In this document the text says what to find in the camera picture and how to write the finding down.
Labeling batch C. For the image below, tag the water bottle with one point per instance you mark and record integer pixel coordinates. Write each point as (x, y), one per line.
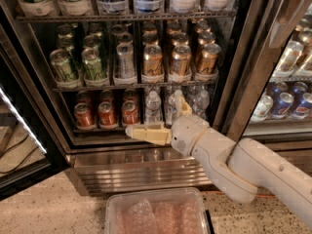
(201, 103)
(153, 112)
(171, 106)

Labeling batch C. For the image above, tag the silver redbull can front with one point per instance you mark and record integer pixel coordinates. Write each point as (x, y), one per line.
(125, 54)

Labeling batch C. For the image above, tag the stainless steel fridge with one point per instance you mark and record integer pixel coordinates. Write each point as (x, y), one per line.
(252, 35)

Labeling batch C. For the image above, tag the water bottle right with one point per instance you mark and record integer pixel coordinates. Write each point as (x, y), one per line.
(201, 103)

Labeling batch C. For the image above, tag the red soda can left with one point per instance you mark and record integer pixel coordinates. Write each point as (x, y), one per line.
(84, 115)

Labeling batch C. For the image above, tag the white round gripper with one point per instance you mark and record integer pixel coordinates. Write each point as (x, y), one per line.
(186, 133)

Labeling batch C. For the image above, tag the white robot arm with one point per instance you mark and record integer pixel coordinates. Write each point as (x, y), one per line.
(238, 169)

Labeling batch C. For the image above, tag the green can front left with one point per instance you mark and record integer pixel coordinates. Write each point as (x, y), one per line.
(62, 65)

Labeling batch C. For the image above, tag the water bottle middle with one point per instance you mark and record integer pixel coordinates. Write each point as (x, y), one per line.
(171, 106)

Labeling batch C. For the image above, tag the red soda can right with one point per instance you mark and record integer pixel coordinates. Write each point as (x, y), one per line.
(130, 112)

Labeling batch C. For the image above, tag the red soda can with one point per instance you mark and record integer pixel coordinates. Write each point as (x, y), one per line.
(84, 115)
(106, 114)
(130, 112)

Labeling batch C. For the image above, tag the open glass fridge door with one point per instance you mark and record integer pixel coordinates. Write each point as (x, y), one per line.
(29, 152)

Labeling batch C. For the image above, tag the water bottle left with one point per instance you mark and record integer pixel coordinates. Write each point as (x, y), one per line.
(153, 112)

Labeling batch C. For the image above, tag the green can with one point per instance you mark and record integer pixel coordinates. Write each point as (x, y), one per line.
(62, 65)
(93, 64)

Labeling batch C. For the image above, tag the blue pepsi can right fridge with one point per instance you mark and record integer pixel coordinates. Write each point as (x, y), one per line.
(281, 105)

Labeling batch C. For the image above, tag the white can right fridge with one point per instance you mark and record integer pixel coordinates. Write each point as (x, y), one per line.
(289, 57)

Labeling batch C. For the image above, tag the clear plastic storage bin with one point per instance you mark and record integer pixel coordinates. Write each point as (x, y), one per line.
(167, 211)

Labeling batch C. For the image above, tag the red soda can middle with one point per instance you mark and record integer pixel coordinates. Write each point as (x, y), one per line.
(106, 114)

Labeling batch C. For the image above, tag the gold can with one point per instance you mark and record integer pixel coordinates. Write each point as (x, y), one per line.
(152, 60)
(180, 60)
(208, 58)

